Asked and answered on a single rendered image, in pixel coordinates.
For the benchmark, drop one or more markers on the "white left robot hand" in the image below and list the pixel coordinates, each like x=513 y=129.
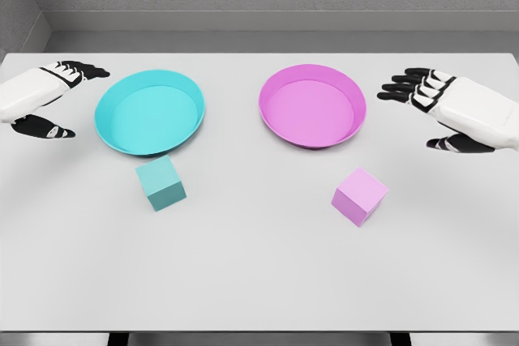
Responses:
x=32 y=90

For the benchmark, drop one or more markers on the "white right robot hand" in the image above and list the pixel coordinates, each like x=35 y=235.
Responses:
x=474 y=111

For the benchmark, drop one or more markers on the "cyan cube block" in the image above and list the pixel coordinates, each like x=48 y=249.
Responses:
x=160 y=183

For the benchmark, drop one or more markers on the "pink round plate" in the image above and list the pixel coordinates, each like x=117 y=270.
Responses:
x=312 y=105

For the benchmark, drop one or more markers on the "cyan round plate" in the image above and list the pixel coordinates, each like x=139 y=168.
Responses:
x=151 y=113

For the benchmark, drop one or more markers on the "pink cube block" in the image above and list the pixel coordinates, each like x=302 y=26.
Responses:
x=359 y=196

